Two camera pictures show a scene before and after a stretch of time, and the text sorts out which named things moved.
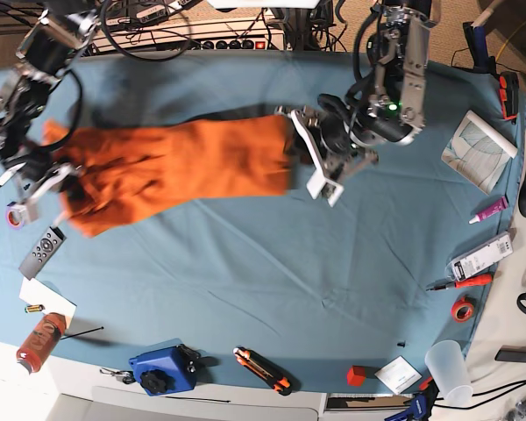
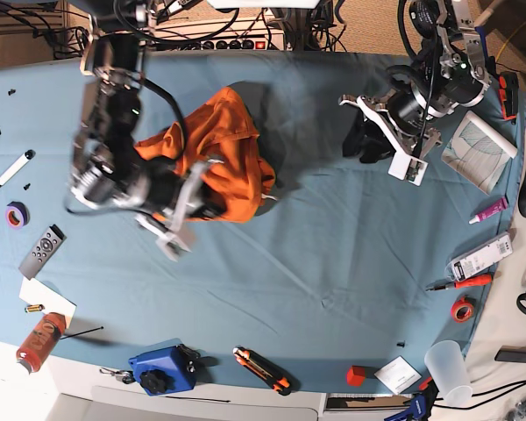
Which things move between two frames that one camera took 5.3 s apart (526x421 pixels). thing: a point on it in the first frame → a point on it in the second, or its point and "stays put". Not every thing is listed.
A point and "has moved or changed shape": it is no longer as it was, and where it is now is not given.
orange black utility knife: [279, 382] stays put
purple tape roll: [15, 219] stays put
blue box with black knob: [167, 368] stays put
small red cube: [356, 375] stays put
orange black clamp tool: [508, 92] stays put
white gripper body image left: [27, 212] → [169, 239]
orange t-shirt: [129, 172] has moved or changed shape
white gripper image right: [320, 180] → [380, 143]
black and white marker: [4, 178] stays put
